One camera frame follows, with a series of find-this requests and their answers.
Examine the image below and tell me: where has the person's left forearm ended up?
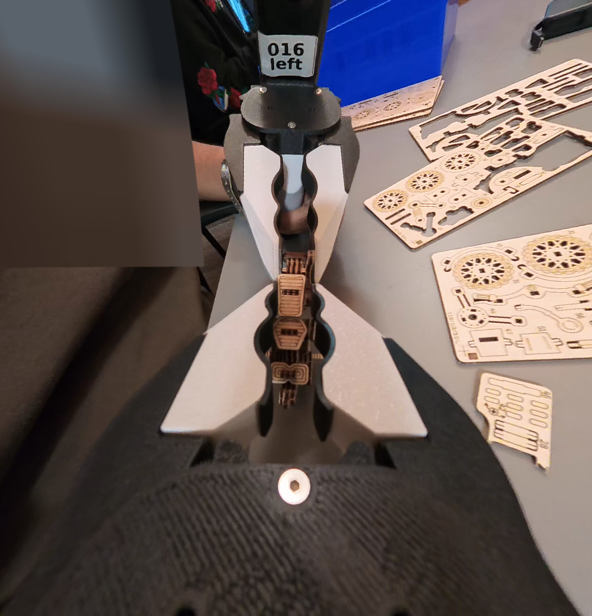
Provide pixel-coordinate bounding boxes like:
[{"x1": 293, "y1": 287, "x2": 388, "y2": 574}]
[{"x1": 194, "y1": 140, "x2": 229, "y2": 200}]

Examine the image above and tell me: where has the blue box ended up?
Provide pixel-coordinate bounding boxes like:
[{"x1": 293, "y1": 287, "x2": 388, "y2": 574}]
[{"x1": 320, "y1": 0, "x2": 458, "y2": 107}]

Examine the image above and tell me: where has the black power adapter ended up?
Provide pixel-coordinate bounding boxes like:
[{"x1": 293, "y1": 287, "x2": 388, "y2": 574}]
[{"x1": 529, "y1": 0, "x2": 592, "y2": 51}]

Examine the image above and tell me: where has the black office chair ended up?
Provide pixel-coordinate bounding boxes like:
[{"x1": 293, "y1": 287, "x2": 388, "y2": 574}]
[{"x1": 200, "y1": 200, "x2": 241, "y2": 292}]

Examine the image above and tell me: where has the mostly empty wooden puzzle sheet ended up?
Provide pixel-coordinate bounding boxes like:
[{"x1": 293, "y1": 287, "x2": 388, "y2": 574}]
[{"x1": 410, "y1": 59, "x2": 592, "y2": 162}]

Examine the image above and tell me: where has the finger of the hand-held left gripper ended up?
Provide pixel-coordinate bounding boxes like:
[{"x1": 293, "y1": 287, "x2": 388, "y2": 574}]
[
  {"x1": 242, "y1": 143, "x2": 290, "y2": 285},
  {"x1": 305, "y1": 142, "x2": 351, "y2": 286}
]

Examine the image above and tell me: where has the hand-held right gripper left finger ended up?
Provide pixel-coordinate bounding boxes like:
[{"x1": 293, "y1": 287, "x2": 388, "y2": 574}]
[{"x1": 159, "y1": 281, "x2": 282, "y2": 454}]

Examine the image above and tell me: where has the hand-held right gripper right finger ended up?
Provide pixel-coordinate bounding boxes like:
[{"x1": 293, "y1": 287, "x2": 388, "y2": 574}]
[{"x1": 311, "y1": 283, "x2": 429, "y2": 457}]

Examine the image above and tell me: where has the slotted wooden sheet offcut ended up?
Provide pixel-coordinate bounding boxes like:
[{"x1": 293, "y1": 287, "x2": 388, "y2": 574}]
[{"x1": 475, "y1": 372, "x2": 553, "y2": 471}]

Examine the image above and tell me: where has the partly punched wooden puzzle sheet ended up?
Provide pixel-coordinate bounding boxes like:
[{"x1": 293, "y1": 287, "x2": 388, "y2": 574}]
[{"x1": 364, "y1": 118, "x2": 592, "y2": 250}]

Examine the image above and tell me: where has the stack of wooden puzzle sheets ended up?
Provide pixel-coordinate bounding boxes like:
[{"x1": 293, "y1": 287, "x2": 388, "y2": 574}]
[{"x1": 346, "y1": 76, "x2": 445, "y2": 132}]

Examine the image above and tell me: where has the person's olive clothing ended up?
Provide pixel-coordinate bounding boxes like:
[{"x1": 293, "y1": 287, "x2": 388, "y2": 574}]
[{"x1": 0, "y1": 265, "x2": 215, "y2": 616}]

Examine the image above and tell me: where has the person's left hand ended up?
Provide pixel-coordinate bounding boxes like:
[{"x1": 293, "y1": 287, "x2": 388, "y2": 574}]
[{"x1": 279, "y1": 204, "x2": 317, "y2": 235}]

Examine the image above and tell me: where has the wooden motorcycle model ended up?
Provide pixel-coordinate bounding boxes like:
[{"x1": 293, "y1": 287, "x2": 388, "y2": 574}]
[{"x1": 269, "y1": 250, "x2": 322, "y2": 411}]

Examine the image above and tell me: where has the full wooden puzzle sheet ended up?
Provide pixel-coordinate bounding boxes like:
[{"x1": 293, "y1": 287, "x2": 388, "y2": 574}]
[{"x1": 431, "y1": 224, "x2": 592, "y2": 364}]

